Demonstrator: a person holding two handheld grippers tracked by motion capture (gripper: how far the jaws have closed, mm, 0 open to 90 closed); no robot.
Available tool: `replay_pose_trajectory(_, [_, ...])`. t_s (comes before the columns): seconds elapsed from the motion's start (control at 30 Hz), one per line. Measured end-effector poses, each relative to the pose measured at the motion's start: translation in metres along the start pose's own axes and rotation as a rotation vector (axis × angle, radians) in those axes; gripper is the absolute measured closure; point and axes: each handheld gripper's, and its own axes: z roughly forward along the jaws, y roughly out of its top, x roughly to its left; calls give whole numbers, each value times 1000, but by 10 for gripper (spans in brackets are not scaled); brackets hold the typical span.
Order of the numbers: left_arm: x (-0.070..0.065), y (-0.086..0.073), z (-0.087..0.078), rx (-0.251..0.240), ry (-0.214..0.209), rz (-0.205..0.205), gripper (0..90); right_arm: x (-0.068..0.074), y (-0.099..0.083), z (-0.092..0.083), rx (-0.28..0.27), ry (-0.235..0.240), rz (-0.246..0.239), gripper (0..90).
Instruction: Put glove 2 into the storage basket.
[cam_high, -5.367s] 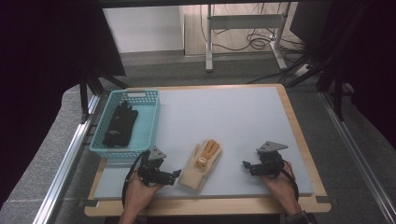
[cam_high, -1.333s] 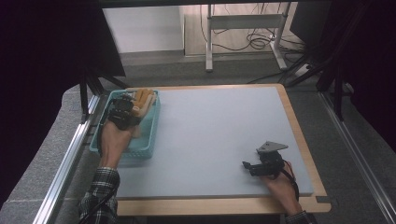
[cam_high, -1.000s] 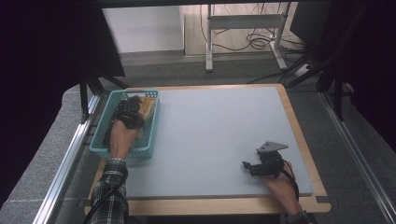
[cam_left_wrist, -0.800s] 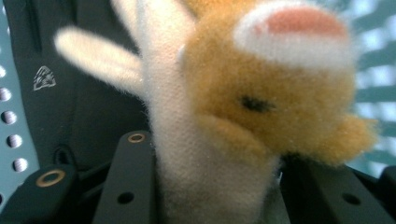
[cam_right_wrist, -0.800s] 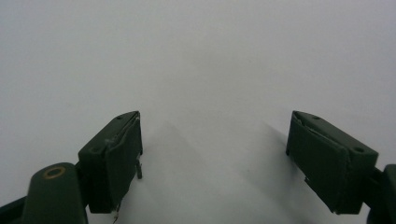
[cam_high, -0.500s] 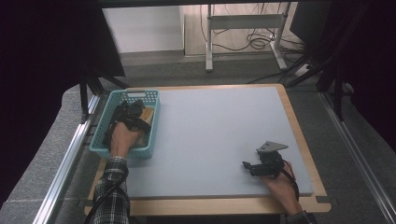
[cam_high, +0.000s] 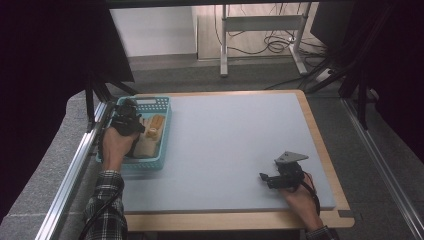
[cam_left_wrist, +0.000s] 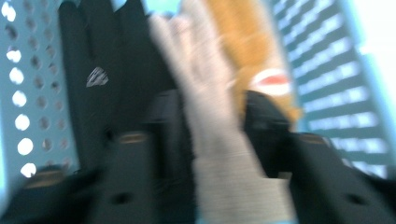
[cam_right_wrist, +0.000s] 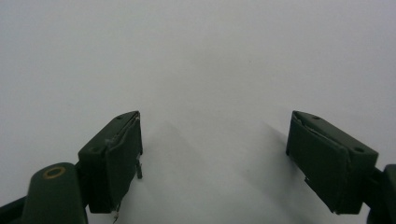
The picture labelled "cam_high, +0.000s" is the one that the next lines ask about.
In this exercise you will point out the white metal desk frame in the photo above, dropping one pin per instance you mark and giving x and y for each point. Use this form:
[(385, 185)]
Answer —
[(263, 23)]

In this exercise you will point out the black curtain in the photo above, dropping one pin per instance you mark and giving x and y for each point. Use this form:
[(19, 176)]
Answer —
[(400, 66), (50, 66)]

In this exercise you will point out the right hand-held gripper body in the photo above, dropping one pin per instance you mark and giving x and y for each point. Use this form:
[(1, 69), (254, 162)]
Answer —
[(288, 175)]

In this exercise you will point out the person's right hand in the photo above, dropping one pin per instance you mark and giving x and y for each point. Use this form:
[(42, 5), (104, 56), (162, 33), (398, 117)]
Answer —
[(301, 203)]

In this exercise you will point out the beige glove with fingertip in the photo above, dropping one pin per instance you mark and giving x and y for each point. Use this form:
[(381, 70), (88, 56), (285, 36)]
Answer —
[(151, 136)]

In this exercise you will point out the black tripod stand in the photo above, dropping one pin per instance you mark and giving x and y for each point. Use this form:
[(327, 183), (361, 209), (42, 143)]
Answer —
[(96, 93)]

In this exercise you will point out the teal plastic basket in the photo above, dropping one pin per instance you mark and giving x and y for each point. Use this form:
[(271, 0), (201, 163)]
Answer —
[(163, 133)]

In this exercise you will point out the white cabinet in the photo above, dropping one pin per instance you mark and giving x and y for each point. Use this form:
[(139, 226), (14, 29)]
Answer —
[(153, 31)]

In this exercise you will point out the white power strip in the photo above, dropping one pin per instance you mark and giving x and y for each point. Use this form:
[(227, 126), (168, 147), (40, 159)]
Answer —
[(324, 75)]

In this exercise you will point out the person's left hand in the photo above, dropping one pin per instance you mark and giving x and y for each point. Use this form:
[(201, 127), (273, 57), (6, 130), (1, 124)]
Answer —
[(115, 146)]

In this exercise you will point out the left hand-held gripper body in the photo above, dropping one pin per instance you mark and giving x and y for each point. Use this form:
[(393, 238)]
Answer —
[(126, 120)]

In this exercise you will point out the aluminium rail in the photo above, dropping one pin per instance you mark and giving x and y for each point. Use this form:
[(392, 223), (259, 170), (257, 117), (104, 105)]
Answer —
[(70, 173), (383, 173)]

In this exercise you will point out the grey-blue foam mat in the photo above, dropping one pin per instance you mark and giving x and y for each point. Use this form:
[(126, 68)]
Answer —
[(226, 150)]

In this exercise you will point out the black metal stand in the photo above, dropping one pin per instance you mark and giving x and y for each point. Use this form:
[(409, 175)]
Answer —
[(353, 66)]

